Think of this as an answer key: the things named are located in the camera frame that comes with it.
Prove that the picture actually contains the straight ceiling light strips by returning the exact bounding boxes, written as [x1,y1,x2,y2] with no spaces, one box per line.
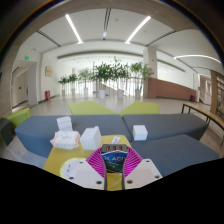
[64,13,153,45]

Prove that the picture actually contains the stacked white tissue packs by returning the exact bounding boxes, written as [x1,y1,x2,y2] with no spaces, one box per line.
[55,115,74,133]

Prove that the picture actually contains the group of potted plants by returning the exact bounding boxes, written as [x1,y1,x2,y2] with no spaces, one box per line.
[57,56,154,100]

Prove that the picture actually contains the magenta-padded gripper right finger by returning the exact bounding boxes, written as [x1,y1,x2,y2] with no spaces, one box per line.
[122,147,163,190]

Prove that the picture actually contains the small white cube box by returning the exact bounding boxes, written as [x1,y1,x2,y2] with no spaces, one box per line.
[132,124,149,142]

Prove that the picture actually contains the white cardboard box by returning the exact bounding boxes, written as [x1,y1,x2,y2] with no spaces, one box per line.
[79,125,103,151]

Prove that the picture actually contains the green bench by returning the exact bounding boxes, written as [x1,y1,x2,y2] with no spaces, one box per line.
[119,100,160,117]
[4,107,31,129]
[68,100,119,116]

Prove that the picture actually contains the framed wall picture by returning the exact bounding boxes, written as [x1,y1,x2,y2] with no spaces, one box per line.
[45,65,54,78]

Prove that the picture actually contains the plastic-wrapped tissue pack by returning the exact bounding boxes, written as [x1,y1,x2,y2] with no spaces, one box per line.
[49,129,82,150]

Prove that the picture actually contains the white squeeze tube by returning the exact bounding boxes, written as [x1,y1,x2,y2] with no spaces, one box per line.
[110,135,122,145]

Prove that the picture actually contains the wooden bench with black legs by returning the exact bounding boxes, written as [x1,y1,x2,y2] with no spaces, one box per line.
[181,101,224,134]

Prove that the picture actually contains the wooden shelf unit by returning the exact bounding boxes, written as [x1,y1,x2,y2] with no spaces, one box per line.
[209,69,224,119]

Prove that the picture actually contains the long grey sofa bench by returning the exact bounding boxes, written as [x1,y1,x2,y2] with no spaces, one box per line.
[14,114,133,158]

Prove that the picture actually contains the curved ceiling light strip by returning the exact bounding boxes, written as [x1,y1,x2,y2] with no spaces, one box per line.
[173,54,223,65]

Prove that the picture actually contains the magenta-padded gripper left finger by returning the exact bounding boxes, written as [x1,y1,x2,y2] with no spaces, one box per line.
[64,147,108,191]

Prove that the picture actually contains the dark grey seat block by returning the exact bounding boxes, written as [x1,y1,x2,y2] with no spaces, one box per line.
[0,117,14,147]

